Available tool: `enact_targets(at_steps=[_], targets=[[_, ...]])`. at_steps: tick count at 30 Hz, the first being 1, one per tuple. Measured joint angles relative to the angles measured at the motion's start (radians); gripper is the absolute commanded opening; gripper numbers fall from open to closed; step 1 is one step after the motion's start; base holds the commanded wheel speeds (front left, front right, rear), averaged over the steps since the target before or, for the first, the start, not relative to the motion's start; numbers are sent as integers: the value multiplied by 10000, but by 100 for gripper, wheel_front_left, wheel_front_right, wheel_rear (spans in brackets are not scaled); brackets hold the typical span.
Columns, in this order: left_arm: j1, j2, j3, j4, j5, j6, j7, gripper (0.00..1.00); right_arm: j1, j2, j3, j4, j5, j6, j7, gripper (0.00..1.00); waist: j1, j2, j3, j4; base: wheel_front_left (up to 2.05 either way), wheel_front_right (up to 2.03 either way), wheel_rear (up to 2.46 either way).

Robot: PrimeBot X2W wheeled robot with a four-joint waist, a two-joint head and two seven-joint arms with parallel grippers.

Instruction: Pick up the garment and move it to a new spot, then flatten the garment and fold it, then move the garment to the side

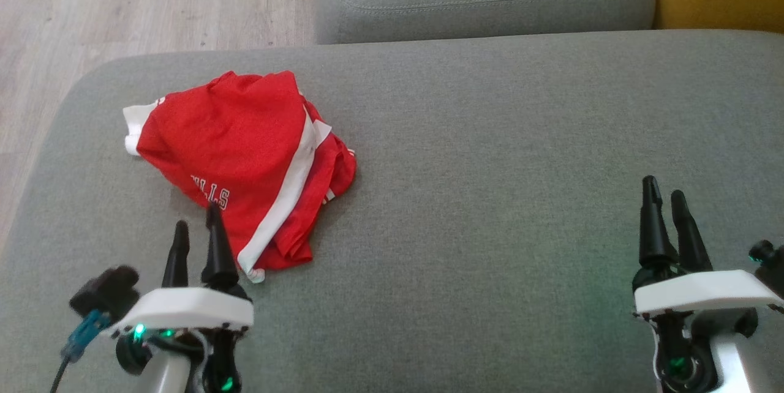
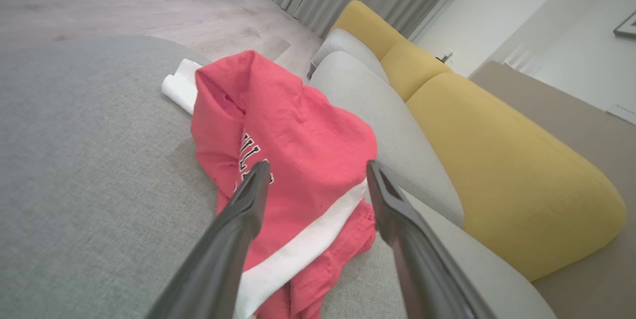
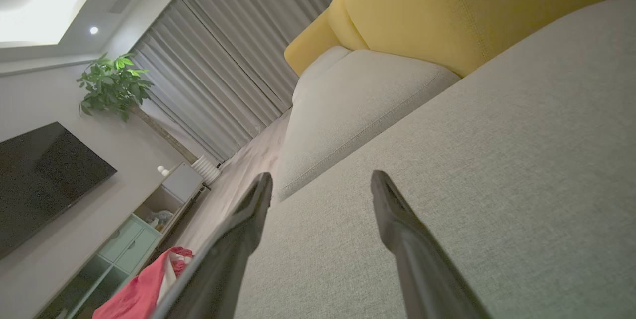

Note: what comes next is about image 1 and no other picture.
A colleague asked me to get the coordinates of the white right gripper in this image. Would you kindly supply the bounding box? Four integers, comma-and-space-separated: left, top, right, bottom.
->
633, 176, 784, 393

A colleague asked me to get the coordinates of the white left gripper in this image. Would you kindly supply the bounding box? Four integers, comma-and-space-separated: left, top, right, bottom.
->
109, 201, 255, 393

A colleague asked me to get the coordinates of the red and white jersey top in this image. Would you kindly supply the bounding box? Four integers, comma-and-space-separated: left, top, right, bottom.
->
122, 96, 358, 271

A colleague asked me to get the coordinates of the black left cable blue plug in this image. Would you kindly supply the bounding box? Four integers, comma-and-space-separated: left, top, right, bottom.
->
49, 310, 112, 393

